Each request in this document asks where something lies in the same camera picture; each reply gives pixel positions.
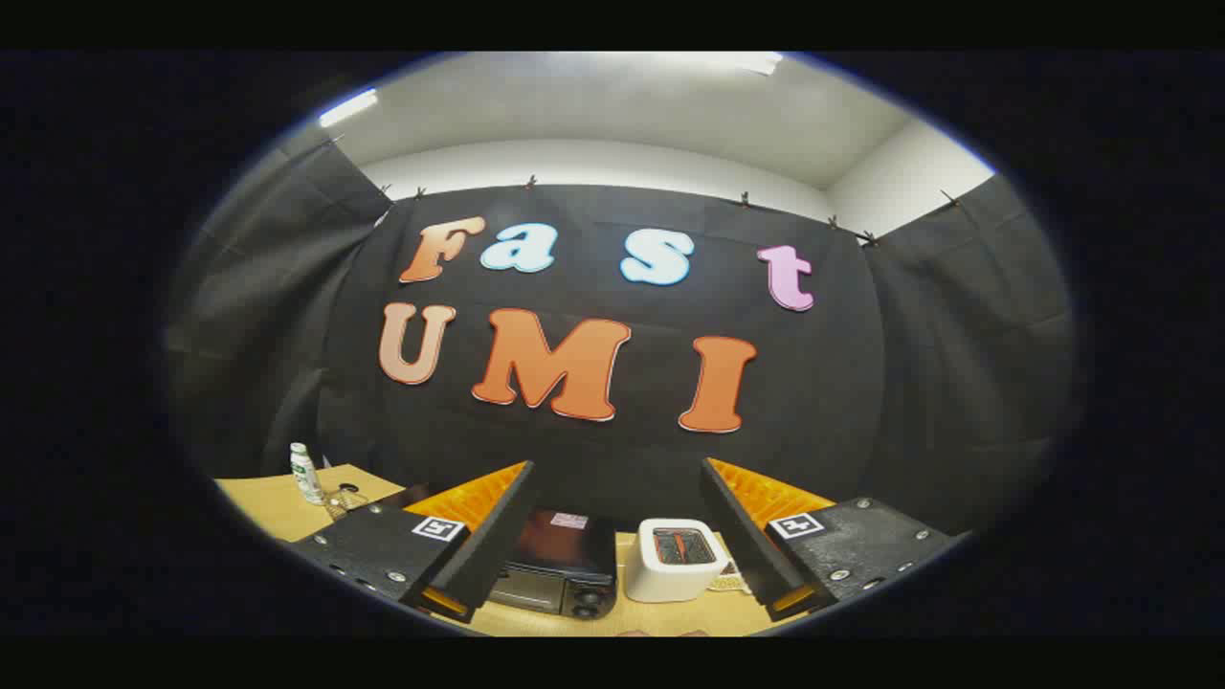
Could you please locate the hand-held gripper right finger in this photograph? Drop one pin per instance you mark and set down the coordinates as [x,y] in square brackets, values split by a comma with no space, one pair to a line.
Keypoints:
[742,536]

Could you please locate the long ceiling light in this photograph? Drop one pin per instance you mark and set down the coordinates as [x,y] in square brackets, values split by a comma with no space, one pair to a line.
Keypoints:
[759,64]
[348,107]

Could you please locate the small clear glass jar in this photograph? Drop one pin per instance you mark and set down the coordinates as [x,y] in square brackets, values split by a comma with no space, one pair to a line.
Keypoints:
[346,500]

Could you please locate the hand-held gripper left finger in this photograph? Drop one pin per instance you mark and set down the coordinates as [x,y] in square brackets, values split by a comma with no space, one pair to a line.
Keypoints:
[493,536]

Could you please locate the white bottle with green label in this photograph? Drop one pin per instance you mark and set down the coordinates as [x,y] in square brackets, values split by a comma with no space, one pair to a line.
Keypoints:
[306,477]

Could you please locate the black toaster oven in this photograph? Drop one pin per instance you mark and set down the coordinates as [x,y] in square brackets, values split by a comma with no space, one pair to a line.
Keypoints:
[560,560]

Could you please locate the white toaster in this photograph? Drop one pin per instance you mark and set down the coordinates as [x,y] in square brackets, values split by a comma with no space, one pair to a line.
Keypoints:
[670,574]

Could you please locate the white divided dish of beans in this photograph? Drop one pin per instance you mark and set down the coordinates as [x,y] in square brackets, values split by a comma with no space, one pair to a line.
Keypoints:
[732,577]

